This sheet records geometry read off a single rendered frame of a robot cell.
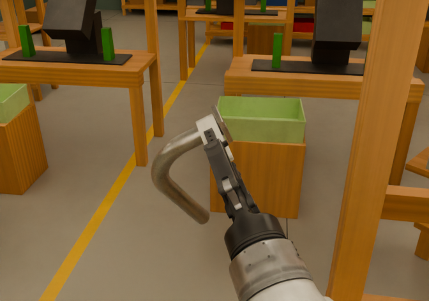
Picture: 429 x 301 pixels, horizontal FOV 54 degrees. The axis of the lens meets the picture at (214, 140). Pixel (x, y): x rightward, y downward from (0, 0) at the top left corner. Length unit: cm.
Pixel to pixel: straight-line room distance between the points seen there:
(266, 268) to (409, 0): 69
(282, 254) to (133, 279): 231
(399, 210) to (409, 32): 54
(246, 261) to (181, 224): 265
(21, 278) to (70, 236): 43
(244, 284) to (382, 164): 71
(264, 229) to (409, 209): 86
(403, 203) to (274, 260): 87
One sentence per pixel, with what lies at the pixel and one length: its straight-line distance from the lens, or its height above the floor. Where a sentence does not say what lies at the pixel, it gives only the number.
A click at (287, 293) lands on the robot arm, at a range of 48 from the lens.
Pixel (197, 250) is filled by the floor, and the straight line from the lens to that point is 292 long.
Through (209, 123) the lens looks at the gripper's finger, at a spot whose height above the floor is 168.
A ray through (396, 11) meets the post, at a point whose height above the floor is 179.
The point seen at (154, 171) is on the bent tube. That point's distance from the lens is 70.
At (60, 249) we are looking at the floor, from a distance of 311.
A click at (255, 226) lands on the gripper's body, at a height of 163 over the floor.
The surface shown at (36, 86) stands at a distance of 555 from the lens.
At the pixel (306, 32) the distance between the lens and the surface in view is 774.
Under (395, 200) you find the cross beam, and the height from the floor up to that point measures 126.
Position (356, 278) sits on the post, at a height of 103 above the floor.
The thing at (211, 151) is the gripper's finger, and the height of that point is 168.
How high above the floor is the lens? 196
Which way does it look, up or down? 27 degrees down
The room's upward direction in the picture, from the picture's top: straight up
